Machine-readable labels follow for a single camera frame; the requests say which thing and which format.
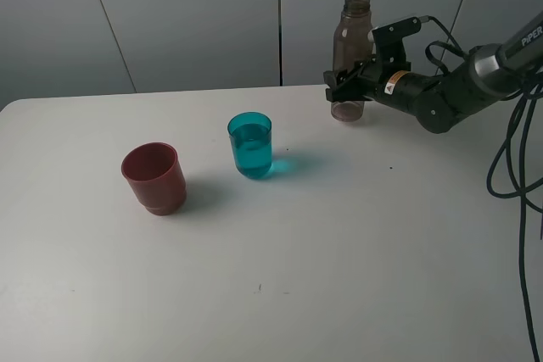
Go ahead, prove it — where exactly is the teal translucent plastic cup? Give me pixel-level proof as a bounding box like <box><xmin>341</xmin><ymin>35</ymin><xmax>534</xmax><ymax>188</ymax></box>
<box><xmin>227</xmin><ymin>112</ymin><xmax>272</xmax><ymax>179</ymax></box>

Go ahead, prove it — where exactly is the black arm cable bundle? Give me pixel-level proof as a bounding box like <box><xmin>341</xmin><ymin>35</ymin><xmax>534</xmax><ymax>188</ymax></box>
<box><xmin>423</xmin><ymin>15</ymin><xmax>543</xmax><ymax>362</ymax></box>

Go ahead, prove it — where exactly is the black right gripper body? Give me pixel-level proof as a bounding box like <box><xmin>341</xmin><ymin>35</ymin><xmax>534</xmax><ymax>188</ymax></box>
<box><xmin>358</xmin><ymin>60</ymin><xmax>424</xmax><ymax>110</ymax></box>

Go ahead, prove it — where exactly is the smoky transparent plastic bottle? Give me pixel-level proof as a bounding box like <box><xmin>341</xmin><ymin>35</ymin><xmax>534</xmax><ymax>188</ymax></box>
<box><xmin>331</xmin><ymin>0</ymin><xmax>373</xmax><ymax>123</ymax></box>

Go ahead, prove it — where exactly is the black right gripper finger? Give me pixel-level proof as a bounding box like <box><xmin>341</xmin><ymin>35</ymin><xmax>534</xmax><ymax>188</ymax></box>
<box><xmin>323</xmin><ymin>61</ymin><xmax>366</xmax><ymax>86</ymax></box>
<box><xmin>325</xmin><ymin>84</ymin><xmax>369</xmax><ymax>103</ymax></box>

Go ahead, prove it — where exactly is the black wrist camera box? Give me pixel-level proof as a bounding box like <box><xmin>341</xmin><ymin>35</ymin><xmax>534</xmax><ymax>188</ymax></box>
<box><xmin>368</xmin><ymin>16</ymin><xmax>423</xmax><ymax>64</ymax></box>

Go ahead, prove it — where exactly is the red plastic cup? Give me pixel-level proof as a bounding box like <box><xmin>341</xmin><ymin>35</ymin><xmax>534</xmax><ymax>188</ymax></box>
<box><xmin>120</xmin><ymin>142</ymin><xmax>187</xmax><ymax>216</ymax></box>

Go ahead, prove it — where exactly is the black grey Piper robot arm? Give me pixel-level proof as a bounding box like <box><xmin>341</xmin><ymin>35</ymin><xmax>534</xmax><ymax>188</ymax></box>
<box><xmin>324</xmin><ymin>15</ymin><xmax>542</xmax><ymax>134</ymax></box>

